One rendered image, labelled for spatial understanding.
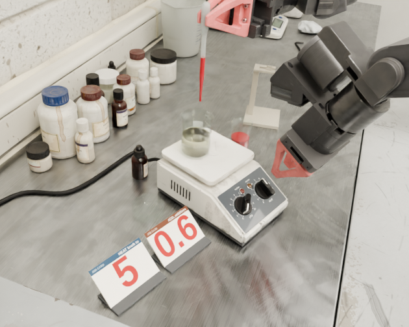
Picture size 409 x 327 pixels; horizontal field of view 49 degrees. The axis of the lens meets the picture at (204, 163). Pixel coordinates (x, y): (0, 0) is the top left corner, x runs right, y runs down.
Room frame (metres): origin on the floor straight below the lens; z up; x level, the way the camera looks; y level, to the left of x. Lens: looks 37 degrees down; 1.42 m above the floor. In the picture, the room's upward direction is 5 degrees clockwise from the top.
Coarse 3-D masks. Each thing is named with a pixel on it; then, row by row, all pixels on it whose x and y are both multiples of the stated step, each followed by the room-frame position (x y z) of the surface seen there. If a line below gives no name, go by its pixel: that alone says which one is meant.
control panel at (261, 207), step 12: (240, 180) 0.58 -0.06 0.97; (252, 180) 0.59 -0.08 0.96; (228, 192) 0.55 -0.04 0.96; (240, 192) 0.56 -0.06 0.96; (252, 192) 0.57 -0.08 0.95; (276, 192) 0.59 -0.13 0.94; (228, 204) 0.53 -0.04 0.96; (252, 204) 0.55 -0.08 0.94; (264, 204) 0.56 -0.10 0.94; (276, 204) 0.56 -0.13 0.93; (240, 216) 0.52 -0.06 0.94; (252, 216) 0.53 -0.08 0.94; (264, 216) 0.54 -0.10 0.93
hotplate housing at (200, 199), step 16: (160, 160) 0.61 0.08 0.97; (160, 176) 0.60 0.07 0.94; (176, 176) 0.58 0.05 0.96; (192, 176) 0.57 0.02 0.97; (240, 176) 0.59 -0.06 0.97; (176, 192) 0.58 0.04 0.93; (192, 192) 0.56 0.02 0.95; (208, 192) 0.54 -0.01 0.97; (192, 208) 0.55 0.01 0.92; (208, 208) 0.53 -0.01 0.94; (224, 208) 0.52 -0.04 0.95; (224, 224) 0.51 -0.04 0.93; (256, 224) 0.52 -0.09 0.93; (240, 240) 0.49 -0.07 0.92
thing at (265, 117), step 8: (256, 64) 0.92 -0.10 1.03; (256, 72) 0.90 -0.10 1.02; (264, 72) 0.89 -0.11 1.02; (272, 72) 0.89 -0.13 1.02; (256, 80) 0.90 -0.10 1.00; (256, 88) 0.91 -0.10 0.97; (248, 112) 0.90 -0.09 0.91; (256, 112) 0.91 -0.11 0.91; (264, 112) 0.92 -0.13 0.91; (272, 112) 0.92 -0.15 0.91; (256, 120) 0.88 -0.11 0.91; (264, 120) 0.88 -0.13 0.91; (272, 120) 0.88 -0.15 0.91; (272, 128) 0.86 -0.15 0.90
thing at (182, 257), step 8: (192, 216) 0.52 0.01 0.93; (200, 240) 0.50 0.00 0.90; (208, 240) 0.50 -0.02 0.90; (152, 248) 0.45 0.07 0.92; (184, 248) 0.47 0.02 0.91; (192, 248) 0.48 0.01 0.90; (200, 248) 0.48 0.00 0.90; (152, 256) 0.45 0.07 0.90; (176, 256) 0.46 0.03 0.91; (184, 256) 0.46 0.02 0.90; (192, 256) 0.46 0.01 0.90; (160, 264) 0.44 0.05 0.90; (168, 264) 0.44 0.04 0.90; (176, 264) 0.44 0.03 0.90
